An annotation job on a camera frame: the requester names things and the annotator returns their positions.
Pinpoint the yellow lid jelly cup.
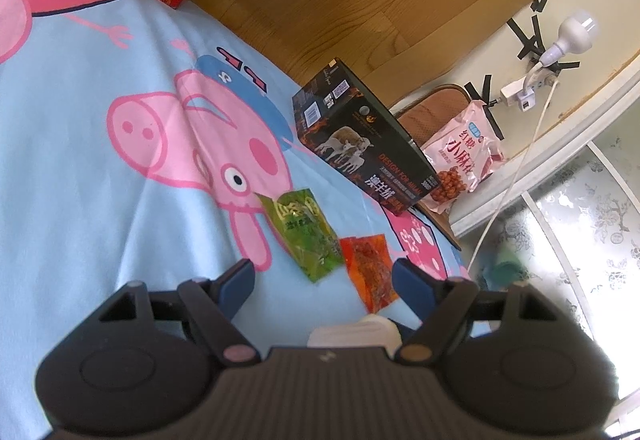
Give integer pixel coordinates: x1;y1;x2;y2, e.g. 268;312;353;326
307;314;401;356

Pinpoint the orange red snack packet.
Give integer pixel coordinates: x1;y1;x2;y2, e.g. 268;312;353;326
340;234;398;313

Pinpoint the green snack packet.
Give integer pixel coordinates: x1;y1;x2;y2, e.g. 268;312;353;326
257;189;344;283

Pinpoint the pink snack bag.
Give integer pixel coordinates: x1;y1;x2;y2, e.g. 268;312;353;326
421;100;506;214

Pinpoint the Peppa Pig blue blanket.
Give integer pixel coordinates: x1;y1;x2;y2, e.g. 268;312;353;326
1;0;464;439

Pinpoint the black sheep-print storage box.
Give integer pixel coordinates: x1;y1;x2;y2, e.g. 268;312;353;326
292;59;440;216

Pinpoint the white light bulb socket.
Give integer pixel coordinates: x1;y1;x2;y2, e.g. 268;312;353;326
539;10;599;67

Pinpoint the white window frame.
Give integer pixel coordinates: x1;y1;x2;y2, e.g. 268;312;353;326
450;56;639;322

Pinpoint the white charging cable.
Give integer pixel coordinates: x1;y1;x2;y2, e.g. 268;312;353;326
466;69;560;274

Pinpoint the white wall charger plug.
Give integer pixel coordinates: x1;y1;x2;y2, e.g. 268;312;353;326
500;72;555;112

